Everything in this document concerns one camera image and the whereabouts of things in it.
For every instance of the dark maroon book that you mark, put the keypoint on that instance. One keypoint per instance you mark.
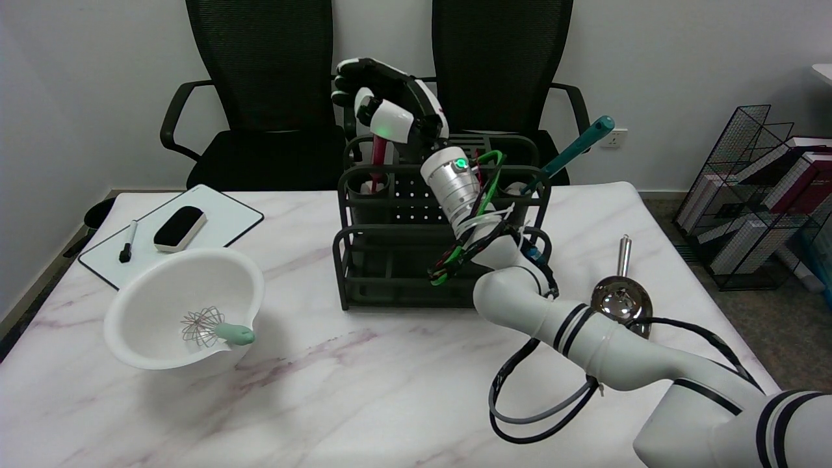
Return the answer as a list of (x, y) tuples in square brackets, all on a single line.
[(806, 188)]

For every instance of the black whiteboard marker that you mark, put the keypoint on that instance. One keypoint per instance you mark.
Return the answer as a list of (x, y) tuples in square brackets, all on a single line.
[(128, 244)]

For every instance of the teal sponge bottle brush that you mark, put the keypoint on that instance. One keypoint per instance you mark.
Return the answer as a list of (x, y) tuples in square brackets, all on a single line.
[(572, 148)]

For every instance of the dark green metal dish rack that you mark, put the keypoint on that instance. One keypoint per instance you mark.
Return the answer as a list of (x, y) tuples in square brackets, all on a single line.
[(383, 266)]

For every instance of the pink sponge bottle brush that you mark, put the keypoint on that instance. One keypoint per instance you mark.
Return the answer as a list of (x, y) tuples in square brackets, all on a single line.
[(378, 156)]

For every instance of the shiny steel scoop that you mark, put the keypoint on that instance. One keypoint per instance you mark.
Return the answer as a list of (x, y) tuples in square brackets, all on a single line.
[(621, 299)]

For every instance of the white plastic mixing bowl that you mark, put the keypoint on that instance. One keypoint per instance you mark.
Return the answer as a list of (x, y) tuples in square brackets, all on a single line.
[(156, 305)]

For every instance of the black mesh office chair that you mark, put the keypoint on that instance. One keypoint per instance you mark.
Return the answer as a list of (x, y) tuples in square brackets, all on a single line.
[(266, 78), (500, 65)]

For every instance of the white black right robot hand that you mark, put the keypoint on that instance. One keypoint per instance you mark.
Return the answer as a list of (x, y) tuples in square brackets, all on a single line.
[(403, 104)]

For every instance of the small white whiteboard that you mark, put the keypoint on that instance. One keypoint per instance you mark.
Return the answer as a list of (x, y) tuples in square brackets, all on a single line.
[(224, 218)]

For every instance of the black white whiteboard eraser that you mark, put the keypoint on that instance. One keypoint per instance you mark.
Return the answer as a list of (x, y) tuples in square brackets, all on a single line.
[(181, 227)]

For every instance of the white desk corner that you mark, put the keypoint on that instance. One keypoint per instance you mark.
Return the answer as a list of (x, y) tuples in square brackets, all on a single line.
[(824, 71)]

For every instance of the white wall power outlet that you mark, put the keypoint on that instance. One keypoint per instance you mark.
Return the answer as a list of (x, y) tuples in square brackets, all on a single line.
[(613, 138)]

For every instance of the white black cover book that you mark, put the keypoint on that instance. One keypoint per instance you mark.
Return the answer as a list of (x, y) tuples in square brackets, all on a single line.
[(780, 159)]

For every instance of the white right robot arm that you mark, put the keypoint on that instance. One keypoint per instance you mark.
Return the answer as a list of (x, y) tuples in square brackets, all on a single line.
[(617, 351)]

